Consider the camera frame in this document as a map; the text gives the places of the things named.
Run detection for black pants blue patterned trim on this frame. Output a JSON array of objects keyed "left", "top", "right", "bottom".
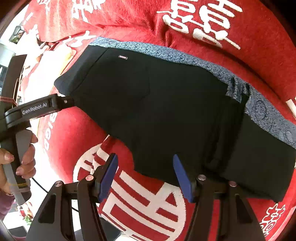
[{"left": 54, "top": 37, "right": 295, "bottom": 202}]

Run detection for purple sleeve left forearm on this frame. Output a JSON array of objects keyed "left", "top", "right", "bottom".
[{"left": 0, "top": 190, "right": 15, "bottom": 220}]

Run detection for operator's left hand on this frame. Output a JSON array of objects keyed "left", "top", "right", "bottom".
[{"left": 0, "top": 134, "right": 38, "bottom": 196}]

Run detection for red wedding sofa cover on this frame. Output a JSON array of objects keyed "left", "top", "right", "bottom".
[{"left": 23, "top": 1, "right": 295, "bottom": 240}]

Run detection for black cable on floor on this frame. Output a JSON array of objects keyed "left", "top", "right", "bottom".
[{"left": 31, "top": 177, "right": 80, "bottom": 214}]

